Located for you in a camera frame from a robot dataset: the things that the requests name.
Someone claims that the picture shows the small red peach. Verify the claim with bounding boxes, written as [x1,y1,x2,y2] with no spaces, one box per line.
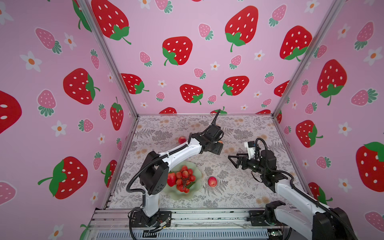
[178,136,187,145]
[208,177,218,188]

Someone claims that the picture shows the red cherry bunch with leaf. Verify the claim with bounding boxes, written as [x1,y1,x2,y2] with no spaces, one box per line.
[176,166,197,194]

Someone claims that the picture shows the small red peach back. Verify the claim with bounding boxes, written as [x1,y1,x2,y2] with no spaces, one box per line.
[178,136,187,145]

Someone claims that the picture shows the aluminium rail base frame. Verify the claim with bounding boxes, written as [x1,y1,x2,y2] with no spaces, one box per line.
[84,208,304,240]

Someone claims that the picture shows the red strawberry with green leaves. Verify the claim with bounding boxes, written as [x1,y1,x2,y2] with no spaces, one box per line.
[167,173,177,187]

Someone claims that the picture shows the small red peach front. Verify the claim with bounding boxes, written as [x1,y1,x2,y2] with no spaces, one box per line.
[208,177,218,188]

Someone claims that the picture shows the green wavy fruit bowl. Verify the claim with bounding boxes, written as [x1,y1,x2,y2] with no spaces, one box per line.
[163,161,202,201]

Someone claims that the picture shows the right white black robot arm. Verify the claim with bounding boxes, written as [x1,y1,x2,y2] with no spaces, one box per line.
[228,138,357,240]

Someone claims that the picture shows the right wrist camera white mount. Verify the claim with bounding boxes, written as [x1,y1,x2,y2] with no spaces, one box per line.
[244,141,260,160]

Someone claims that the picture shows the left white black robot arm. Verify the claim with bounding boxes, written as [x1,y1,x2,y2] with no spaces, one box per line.
[126,111,224,227]

